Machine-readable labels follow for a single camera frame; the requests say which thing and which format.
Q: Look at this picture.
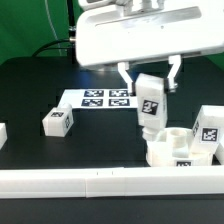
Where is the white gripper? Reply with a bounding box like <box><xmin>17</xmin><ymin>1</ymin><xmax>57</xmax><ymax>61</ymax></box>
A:
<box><xmin>76</xmin><ymin>0</ymin><xmax>224</xmax><ymax>96</ymax></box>

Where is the white round stool seat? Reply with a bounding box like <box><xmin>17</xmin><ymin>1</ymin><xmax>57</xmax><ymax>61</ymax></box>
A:
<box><xmin>146</xmin><ymin>127</ymin><xmax>212</xmax><ymax>167</ymax></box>

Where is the white sheet with tags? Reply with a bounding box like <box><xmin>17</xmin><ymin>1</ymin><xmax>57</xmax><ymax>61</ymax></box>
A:
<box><xmin>59</xmin><ymin>89</ymin><xmax>137</xmax><ymax>109</ymax></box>

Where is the black cable with connector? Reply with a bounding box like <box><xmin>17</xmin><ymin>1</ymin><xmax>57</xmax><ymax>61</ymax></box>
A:
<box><xmin>32</xmin><ymin>0</ymin><xmax>81</xmax><ymax>63</ymax></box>

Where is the white front barrier rail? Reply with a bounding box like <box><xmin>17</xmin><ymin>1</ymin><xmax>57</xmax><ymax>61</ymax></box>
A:
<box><xmin>0</xmin><ymin>166</ymin><xmax>224</xmax><ymax>199</ymax></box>

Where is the thin grey cable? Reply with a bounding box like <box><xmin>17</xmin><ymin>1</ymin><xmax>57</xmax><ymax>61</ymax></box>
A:
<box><xmin>44</xmin><ymin>0</ymin><xmax>64</xmax><ymax>57</ymax></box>

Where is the white left barrier rail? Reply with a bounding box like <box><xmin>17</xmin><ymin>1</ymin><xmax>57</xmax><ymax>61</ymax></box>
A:
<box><xmin>0</xmin><ymin>123</ymin><xmax>7</xmax><ymax>150</ymax></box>

